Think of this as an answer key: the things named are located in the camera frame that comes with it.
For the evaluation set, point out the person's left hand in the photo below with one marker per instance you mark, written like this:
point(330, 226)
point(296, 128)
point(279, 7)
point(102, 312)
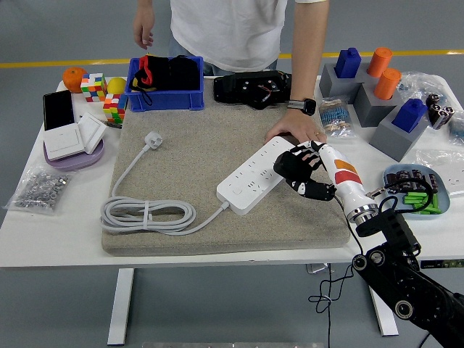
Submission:
point(299, 125)

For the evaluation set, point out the blue plastic bin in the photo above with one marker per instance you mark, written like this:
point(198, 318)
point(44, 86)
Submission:
point(163, 99)

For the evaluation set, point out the green batteries pile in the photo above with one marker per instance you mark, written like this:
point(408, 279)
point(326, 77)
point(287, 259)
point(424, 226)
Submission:
point(417, 199)

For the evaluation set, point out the person's right hand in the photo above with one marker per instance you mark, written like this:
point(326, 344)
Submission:
point(144, 30)

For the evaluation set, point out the grey-brown mat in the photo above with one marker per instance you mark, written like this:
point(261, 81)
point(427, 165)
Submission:
point(203, 145)

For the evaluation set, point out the light blue tray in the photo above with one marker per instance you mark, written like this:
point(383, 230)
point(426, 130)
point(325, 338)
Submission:
point(445, 199)

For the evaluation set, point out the dark capacitors pack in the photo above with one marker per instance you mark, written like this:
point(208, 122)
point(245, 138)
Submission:
point(409, 174)

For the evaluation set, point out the bag of blue components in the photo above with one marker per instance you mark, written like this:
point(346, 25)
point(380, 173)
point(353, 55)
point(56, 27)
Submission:
point(457, 128)

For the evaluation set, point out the grey block holder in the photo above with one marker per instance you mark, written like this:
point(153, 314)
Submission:
point(364, 74)
point(335, 87)
point(373, 110)
point(393, 143)

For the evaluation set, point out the clear bag of small parts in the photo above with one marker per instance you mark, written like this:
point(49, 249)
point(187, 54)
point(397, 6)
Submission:
point(420, 85)

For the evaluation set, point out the purple round box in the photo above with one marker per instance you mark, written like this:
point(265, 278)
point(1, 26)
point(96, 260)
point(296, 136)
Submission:
point(76, 163)

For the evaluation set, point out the person's left forearm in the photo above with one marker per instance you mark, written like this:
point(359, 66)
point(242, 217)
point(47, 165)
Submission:
point(308, 54)

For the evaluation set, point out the orange cylinder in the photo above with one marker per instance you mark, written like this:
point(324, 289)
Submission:
point(378, 61)
point(387, 84)

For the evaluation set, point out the black cylindrical capacitor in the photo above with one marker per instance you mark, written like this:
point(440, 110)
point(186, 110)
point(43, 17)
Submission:
point(436, 117)
point(433, 99)
point(448, 114)

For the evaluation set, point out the bag of metal nuts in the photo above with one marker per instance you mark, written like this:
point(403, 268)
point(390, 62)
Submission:
point(40, 190)

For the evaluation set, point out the small white wall switch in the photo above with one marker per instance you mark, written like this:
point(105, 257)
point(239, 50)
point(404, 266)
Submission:
point(92, 132)

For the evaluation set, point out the multicoloured puzzle cube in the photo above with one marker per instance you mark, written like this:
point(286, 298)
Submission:
point(93, 87)
point(114, 108)

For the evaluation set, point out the person's right forearm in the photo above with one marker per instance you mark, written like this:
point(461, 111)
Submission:
point(145, 7)

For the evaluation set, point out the silver table bracket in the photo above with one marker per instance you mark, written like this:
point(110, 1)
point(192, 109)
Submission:
point(315, 268)

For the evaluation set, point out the black table control panel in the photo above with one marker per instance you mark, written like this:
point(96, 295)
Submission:
point(442, 264)

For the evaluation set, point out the black phone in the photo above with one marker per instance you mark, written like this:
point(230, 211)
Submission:
point(58, 110)

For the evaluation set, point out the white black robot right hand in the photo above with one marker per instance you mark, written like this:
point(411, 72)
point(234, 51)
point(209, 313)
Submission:
point(344, 177)

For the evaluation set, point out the small dark metal piece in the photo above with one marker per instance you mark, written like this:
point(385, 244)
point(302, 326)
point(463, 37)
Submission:
point(114, 125)

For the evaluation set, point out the white table leg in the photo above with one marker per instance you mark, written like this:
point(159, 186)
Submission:
point(388, 322)
point(121, 308)

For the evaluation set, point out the orange fruit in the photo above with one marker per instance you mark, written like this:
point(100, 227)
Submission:
point(71, 79)

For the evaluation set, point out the black wristwatch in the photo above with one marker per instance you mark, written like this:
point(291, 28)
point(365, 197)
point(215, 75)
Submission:
point(306, 106)

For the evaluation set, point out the bag of resistors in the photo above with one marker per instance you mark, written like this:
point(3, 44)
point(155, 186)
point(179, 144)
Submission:
point(335, 117)

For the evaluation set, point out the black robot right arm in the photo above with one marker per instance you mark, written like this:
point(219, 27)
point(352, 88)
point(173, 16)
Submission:
point(398, 275)

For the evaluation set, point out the black mechanical device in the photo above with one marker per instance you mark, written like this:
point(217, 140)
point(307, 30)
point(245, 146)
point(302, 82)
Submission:
point(232, 88)

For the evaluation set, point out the blue square block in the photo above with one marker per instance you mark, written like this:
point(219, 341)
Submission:
point(347, 63)
point(409, 116)

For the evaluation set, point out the black red cloth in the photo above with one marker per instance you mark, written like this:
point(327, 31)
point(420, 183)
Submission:
point(174, 74)

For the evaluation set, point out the large white wall switch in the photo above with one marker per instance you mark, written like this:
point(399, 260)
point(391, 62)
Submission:
point(62, 141)

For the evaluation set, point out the yellow lemon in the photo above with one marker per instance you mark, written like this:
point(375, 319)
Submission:
point(116, 87)

